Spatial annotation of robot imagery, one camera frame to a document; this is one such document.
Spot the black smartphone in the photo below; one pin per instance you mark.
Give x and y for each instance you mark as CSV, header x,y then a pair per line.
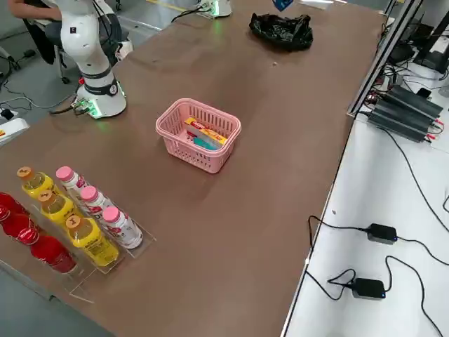
x,y
424,92

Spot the black plastic bag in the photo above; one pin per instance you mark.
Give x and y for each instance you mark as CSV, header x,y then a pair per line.
x,y
280,33

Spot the yellow drink bottle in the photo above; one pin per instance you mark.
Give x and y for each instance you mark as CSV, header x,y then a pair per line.
x,y
56,207
36,184
93,244

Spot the black power adapter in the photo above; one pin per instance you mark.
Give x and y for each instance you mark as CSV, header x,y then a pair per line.
x,y
381,233
368,288

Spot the red drink bottle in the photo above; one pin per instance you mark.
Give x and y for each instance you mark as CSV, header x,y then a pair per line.
x,y
17,223
52,254
8,203

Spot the clear acrylic bottle rack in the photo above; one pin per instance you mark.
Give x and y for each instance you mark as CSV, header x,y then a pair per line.
x,y
140,242

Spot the person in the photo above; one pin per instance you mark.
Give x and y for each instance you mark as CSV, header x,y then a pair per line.
x,y
31,8

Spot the white device yellow label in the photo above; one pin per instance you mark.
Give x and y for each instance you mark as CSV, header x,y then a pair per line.
x,y
14,128

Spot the pink cap white bottle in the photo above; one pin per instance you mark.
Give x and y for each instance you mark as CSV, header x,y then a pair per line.
x,y
72,179
122,230
94,200

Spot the black office chair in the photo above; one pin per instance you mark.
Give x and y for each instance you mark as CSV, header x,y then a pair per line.
x,y
42,45

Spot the black monitor stand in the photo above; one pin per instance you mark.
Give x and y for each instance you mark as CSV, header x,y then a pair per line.
x,y
433,52

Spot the aluminium frame post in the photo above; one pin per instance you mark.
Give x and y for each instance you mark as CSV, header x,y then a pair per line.
x,y
382,56

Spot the teal snack packet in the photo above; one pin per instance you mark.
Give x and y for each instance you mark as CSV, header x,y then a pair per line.
x,y
205,144

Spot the white power strip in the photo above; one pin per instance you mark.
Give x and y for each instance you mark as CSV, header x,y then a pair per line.
x,y
6,113

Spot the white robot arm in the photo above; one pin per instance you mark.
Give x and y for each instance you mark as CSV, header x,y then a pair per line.
x,y
84,38
221,7

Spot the pink plastic basket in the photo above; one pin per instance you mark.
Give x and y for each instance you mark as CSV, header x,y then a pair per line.
x,y
196,159

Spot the black power supply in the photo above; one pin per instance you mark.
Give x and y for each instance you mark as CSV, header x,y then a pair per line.
x,y
414,103
400,123

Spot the yellow red snack box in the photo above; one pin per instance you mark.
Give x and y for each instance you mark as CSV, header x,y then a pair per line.
x,y
208,132

